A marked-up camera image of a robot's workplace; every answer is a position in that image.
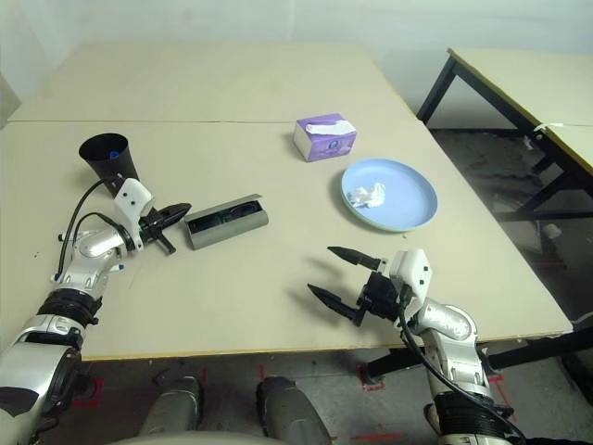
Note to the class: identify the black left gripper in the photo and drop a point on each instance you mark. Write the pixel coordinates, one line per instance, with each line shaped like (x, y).
(150, 228)

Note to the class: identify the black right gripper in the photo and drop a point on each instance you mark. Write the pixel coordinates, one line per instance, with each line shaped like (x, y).
(380, 296)

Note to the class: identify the grey glasses case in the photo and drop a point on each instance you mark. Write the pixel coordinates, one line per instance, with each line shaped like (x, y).
(231, 232)

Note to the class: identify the white tissue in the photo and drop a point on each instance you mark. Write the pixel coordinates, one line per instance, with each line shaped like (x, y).
(368, 197)

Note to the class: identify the blue plate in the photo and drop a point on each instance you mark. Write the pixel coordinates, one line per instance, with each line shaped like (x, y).
(407, 194)

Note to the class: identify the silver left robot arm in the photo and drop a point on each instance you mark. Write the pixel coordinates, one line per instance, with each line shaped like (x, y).
(88, 245)

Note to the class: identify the black plastic cup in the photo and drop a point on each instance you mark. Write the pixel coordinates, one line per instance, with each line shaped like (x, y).
(104, 162)

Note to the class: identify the purple tissue box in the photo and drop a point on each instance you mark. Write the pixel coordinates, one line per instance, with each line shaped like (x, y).
(329, 148)

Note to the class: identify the grey right robot foot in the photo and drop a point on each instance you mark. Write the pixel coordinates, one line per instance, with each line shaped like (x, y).
(292, 410)

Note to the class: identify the grey robot foot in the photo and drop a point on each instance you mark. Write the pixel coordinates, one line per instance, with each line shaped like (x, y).
(292, 410)
(173, 408)

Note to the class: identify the grey left robot foot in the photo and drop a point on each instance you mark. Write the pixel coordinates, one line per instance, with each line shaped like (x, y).
(173, 408)

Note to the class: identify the black table base bar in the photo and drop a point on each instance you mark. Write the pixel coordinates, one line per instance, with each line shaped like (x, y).
(533, 345)

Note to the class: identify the grey robot torso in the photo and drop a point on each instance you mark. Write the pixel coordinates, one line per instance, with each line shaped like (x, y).
(185, 440)

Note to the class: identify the white tape strip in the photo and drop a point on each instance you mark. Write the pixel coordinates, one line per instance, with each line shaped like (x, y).
(549, 126)

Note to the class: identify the beige side table black legs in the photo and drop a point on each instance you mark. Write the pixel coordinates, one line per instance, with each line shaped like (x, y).
(509, 79)
(574, 143)

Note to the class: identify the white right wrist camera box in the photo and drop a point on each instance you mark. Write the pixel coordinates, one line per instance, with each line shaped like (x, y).
(414, 273)

